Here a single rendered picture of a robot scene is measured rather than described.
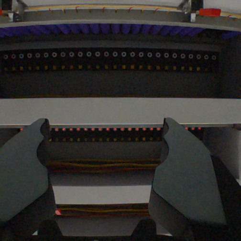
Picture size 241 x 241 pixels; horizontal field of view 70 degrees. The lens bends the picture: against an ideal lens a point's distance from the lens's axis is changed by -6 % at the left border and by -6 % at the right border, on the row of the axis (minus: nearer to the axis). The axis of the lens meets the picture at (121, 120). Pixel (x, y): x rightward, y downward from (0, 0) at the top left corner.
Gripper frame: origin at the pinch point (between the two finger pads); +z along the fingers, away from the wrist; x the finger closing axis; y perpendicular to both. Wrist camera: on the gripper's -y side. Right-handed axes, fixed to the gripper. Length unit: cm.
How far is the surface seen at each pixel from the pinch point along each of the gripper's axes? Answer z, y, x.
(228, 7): 19.6, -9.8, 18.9
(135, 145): 34.9, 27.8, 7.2
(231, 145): 23.1, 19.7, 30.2
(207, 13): 11.8, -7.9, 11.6
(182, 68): 32.2, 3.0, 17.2
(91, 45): 33.4, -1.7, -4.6
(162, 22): 21.4, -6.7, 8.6
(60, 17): 21.1, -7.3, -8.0
